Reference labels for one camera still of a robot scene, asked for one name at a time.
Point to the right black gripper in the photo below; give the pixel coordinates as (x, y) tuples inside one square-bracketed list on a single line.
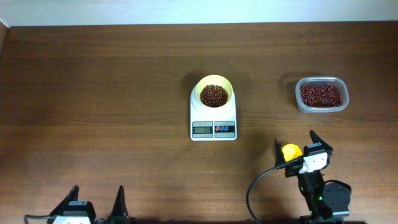
[(316, 139)]

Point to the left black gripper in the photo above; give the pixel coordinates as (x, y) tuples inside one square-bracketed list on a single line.
[(117, 210)]

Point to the yellow measuring scoop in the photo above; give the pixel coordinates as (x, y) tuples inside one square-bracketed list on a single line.
[(291, 152)]

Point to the red adzuki beans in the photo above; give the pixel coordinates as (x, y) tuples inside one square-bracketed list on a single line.
[(320, 96)]

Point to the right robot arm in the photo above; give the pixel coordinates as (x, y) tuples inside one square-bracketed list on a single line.
[(327, 200)]

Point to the white digital kitchen scale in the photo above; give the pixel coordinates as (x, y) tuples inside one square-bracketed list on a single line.
[(212, 124)]

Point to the pale yellow plastic bowl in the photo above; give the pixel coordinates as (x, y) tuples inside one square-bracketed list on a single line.
[(214, 81)]

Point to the clear plastic container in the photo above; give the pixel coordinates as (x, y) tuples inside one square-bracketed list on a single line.
[(340, 84)]

